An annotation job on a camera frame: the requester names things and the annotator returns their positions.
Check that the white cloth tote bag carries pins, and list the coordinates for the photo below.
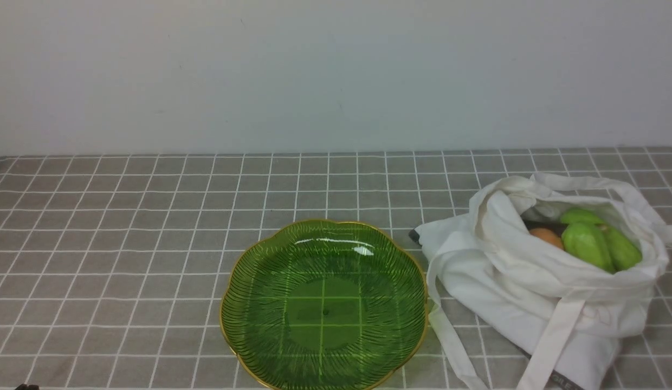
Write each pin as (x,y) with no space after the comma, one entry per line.
(569,316)

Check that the green glass plate gold rim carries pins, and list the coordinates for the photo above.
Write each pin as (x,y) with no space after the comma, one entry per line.
(325,305)

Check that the orange round vegetable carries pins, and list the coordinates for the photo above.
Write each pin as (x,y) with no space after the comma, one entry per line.
(548,236)

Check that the upper green vegetable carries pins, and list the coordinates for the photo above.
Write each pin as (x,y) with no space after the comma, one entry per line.
(579,215)

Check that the grey checkered tablecloth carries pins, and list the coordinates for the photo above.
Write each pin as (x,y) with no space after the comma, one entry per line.
(113,267)

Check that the large green vegetable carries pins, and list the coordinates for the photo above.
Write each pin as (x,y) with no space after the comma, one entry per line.
(586,242)

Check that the right green vegetable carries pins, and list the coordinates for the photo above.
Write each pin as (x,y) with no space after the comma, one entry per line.
(624,253)

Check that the small black object at edge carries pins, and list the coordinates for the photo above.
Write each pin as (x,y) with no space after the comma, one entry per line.
(27,386)

